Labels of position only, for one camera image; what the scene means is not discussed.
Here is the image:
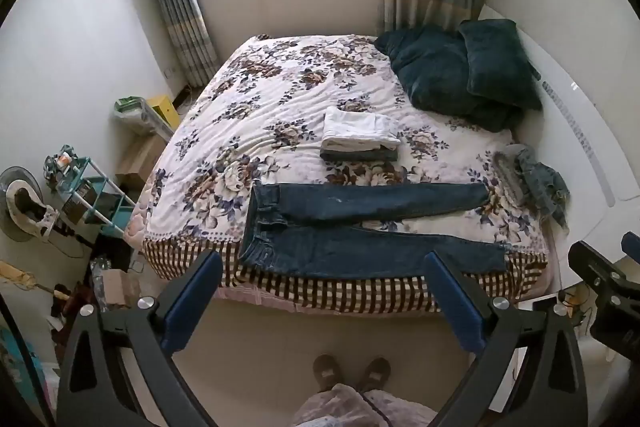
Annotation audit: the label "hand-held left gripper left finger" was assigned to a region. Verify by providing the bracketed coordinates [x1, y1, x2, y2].
[56, 249, 224, 427]

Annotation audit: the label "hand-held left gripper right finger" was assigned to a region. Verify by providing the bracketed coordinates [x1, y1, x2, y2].
[422, 251, 589, 427]

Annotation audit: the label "dark blue jeans pants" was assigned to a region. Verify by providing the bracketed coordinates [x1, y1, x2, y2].
[239, 183, 508, 280]

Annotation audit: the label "person's pink fleece pants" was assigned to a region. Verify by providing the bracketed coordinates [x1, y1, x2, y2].
[292, 383, 438, 427]

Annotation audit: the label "small cardboard box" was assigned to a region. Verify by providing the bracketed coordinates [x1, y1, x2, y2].
[100, 269, 142, 308]

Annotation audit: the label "white nightstand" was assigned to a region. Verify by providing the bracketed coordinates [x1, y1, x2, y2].
[492, 292, 632, 414]

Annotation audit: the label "crumpled grey blue garment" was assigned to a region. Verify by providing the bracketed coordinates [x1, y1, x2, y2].
[517, 146, 571, 229]

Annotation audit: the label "person's right shoe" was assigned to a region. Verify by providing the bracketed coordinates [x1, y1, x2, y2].
[361, 358, 392, 393]

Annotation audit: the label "light grey cloth strip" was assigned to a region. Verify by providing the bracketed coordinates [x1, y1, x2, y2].
[492, 145, 531, 208]

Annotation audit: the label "teal shelf rack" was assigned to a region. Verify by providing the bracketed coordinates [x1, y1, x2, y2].
[42, 146, 138, 239]

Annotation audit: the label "white curved headboard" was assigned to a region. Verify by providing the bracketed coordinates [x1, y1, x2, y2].
[477, 4, 640, 298]

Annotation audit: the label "brown cardboard box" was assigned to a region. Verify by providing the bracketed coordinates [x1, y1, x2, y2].
[116, 137, 166, 188]

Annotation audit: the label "folded grey cloth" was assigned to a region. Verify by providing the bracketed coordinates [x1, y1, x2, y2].
[320, 146, 398, 162]

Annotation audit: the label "yellow box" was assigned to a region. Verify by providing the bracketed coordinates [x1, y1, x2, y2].
[146, 95, 178, 128]

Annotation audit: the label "standing electric fan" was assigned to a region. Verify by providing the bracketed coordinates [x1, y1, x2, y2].
[0, 166, 57, 244]

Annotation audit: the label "clear bin with green lid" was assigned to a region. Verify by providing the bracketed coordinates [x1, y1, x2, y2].
[114, 97, 173, 140]

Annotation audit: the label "folded white cloth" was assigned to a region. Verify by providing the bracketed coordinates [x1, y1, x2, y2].
[321, 107, 402, 151]

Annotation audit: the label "bed with floral sheet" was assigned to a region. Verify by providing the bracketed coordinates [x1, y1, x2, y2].
[132, 34, 558, 315]

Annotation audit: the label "dark teal fleece pillow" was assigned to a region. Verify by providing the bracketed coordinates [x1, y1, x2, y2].
[458, 19, 543, 110]

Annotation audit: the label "dark teal fleece blanket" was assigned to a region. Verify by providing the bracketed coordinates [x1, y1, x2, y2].
[374, 25, 526, 131]

